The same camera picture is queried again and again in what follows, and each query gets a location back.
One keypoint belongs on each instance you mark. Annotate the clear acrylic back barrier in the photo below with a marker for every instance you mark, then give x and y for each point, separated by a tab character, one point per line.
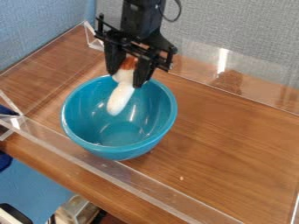
252	78

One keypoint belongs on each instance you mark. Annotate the clear acrylic front barrier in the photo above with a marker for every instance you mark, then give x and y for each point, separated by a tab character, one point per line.
60	157

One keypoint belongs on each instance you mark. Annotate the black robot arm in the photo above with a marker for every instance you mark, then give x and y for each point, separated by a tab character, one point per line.
152	7

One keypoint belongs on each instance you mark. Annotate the dark blue object left edge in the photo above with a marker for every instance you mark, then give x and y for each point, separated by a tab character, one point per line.
6	159

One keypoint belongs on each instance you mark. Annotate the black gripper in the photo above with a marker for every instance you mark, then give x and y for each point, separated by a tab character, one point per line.
142	42

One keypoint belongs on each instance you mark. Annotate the clear acrylic corner bracket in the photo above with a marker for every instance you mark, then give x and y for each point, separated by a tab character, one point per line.
94	40

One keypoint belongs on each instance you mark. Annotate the clear acrylic left bracket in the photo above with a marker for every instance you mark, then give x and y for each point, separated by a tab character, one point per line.
11	117

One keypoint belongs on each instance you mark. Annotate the grey box under table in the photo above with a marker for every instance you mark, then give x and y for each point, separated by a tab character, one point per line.
76	211

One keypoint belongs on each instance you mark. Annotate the clear acrylic barrier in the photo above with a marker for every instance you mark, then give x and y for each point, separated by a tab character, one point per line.
60	157
252	78

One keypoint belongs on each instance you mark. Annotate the blue plastic bowl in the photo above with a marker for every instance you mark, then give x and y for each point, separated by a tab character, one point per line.
124	136

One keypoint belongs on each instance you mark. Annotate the black white object bottom left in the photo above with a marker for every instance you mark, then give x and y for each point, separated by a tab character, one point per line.
12	216

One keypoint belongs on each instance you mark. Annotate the plush brown white mushroom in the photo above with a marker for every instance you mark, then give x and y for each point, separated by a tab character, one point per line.
122	93

